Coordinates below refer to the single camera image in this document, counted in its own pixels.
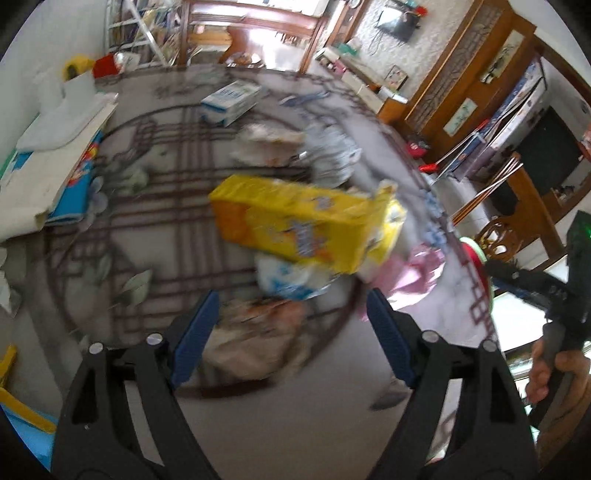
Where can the orange pink snack bag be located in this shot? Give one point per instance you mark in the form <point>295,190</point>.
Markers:
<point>255,341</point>

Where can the person right hand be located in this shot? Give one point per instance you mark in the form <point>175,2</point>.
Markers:
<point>565,440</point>

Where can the white magazine rack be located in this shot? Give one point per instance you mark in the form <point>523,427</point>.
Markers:
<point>142,34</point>

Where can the floral printed tablecloth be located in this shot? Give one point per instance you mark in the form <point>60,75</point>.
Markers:
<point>151,248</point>

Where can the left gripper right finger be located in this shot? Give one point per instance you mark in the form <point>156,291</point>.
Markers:
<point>491,436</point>

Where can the pink plastic bag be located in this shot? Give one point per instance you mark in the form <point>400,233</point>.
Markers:
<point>404,278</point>

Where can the red bag on floor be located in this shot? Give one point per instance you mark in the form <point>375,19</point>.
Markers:
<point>105,67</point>

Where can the red dustpan with broom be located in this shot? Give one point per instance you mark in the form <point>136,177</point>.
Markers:
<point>439,166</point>

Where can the wooden chair near bin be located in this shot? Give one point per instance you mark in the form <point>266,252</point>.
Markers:
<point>505,236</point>

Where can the blue white wrapper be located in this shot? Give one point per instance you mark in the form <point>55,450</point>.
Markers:
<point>331,154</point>

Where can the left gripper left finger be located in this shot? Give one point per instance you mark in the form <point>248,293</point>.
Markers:
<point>95,436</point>

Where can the colourful framed picture on cabinet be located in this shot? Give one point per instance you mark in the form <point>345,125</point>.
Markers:
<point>396,78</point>

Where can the wall mounted television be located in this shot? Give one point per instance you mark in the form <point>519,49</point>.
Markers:
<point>398,24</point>

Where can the yellow tape roll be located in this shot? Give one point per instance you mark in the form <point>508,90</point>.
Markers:
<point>75,66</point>

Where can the yellow bear box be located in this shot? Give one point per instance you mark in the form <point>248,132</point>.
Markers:
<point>304,223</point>

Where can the blue cartoon book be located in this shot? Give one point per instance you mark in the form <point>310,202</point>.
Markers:
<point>73,203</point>

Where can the white blue milk carton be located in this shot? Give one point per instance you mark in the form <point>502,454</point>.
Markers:
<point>226,105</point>

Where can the wooden tv cabinet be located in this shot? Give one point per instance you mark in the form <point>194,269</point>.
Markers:
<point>387,104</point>

